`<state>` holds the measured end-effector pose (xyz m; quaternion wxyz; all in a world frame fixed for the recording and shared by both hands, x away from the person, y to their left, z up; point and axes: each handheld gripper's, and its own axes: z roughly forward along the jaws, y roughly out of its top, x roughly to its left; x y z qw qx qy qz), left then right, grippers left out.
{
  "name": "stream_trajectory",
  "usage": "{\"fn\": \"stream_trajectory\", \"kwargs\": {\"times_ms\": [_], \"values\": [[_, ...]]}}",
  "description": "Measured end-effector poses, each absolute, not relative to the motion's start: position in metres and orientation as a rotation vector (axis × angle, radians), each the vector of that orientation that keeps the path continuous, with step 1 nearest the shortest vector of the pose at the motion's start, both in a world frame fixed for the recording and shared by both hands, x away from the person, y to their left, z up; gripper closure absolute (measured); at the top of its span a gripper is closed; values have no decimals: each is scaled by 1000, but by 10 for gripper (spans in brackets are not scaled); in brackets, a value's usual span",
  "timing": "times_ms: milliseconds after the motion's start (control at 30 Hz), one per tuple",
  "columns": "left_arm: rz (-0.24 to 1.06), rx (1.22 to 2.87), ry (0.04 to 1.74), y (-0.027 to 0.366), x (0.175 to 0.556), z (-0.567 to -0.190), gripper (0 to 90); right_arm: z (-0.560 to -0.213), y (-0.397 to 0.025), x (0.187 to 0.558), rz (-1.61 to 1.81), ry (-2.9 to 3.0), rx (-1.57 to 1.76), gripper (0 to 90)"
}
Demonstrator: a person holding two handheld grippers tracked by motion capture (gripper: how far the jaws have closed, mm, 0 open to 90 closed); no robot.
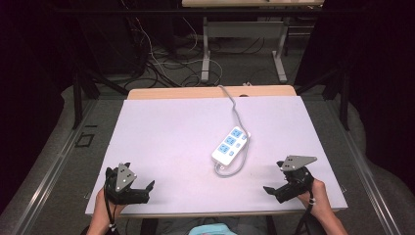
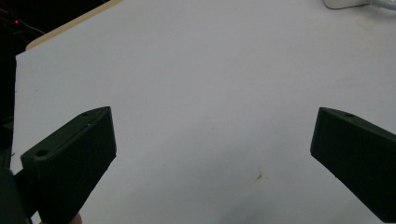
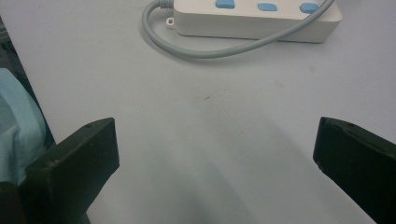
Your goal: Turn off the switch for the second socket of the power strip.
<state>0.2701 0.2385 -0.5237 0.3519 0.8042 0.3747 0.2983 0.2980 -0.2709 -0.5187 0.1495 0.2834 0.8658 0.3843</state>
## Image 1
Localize black metal stand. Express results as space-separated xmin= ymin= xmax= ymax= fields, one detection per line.
xmin=294 ymin=68 xmax=352 ymax=132
xmin=71 ymin=69 xmax=129 ymax=130

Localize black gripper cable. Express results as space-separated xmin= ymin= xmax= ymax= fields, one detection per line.
xmin=294 ymin=191 xmax=317 ymax=235
xmin=103 ymin=175 xmax=119 ymax=233

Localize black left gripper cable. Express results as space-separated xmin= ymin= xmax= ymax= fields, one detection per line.
xmin=103 ymin=175 xmax=119 ymax=233

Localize white table mat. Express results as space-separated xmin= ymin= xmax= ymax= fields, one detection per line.
xmin=84 ymin=95 xmax=348 ymax=217

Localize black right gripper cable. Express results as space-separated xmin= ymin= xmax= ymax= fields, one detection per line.
xmin=294 ymin=191 xmax=317 ymax=235

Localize person's teal clothing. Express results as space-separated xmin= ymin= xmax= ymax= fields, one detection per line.
xmin=188 ymin=222 xmax=238 ymax=235

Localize person's left hand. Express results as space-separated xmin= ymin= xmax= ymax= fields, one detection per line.
xmin=93 ymin=187 xmax=127 ymax=230

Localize aluminium floor rail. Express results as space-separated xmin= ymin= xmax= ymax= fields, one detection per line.
xmin=12 ymin=99 xmax=100 ymax=235
xmin=326 ymin=97 xmax=394 ymax=235

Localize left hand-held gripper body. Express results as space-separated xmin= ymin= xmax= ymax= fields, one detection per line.
xmin=104 ymin=162 xmax=151 ymax=207

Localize person's right hand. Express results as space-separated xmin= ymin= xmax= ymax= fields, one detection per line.
xmin=297 ymin=178 xmax=328 ymax=220

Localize white metal desk frame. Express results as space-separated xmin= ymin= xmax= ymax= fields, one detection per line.
xmin=181 ymin=0 xmax=325 ymax=84

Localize grey power strip cable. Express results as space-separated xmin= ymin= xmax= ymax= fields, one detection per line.
xmin=213 ymin=84 xmax=252 ymax=178

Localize white power strip blue sockets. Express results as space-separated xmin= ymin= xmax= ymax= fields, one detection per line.
xmin=210 ymin=125 xmax=252 ymax=167

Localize tangle of floor cables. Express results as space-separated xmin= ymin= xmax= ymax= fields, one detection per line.
xmin=118 ymin=0 xmax=224 ymax=88

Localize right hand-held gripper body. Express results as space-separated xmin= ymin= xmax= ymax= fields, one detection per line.
xmin=275 ymin=155 xmax=318 ymax=205

